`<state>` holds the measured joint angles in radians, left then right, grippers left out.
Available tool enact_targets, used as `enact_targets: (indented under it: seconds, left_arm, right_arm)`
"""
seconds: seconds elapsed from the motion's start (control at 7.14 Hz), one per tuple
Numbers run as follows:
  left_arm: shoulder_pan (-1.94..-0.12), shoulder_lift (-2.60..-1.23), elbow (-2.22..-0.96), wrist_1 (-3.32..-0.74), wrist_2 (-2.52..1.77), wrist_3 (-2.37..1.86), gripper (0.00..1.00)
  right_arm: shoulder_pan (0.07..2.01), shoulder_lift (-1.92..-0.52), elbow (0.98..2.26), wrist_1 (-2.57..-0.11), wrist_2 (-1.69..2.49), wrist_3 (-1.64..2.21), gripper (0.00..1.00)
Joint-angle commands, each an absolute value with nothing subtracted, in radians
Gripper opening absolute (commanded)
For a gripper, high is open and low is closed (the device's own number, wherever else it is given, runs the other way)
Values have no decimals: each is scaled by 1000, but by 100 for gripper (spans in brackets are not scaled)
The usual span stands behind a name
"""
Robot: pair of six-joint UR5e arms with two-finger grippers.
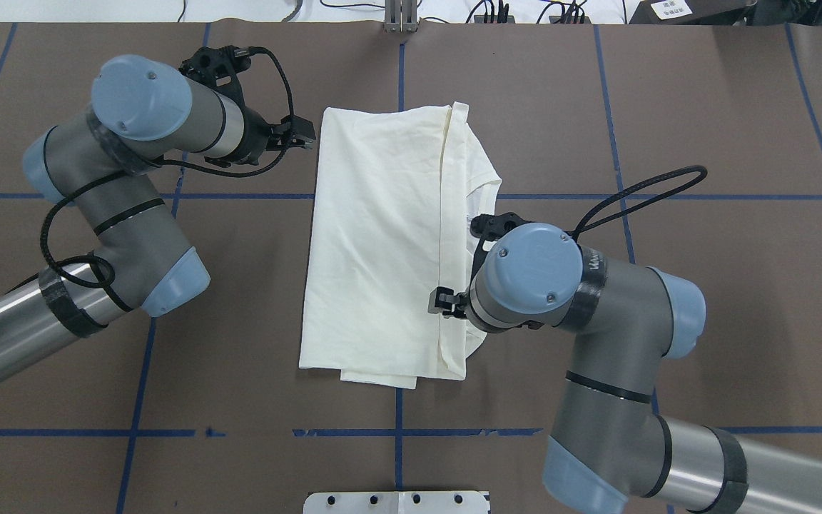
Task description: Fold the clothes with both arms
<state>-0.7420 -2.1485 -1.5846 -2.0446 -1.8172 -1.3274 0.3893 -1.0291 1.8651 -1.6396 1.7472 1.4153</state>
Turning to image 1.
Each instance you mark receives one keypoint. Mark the cream long sleeve shirt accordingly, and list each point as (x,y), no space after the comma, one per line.
(395,194)

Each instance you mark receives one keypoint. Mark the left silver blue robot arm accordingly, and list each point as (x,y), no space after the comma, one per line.
(110,243)

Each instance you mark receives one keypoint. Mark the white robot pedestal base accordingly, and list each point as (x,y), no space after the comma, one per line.
(421,501)

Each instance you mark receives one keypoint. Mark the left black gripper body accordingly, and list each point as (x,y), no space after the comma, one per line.
(259,135)

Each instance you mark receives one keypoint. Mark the black box with label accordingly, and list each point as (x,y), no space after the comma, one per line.
(686,13)

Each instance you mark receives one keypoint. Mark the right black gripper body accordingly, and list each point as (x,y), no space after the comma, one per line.
(446,300)

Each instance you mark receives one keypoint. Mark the aluminium frame post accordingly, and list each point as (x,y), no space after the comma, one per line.
(401,16)

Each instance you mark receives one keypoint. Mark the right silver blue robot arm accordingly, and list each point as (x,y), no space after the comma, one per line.
(607,445)

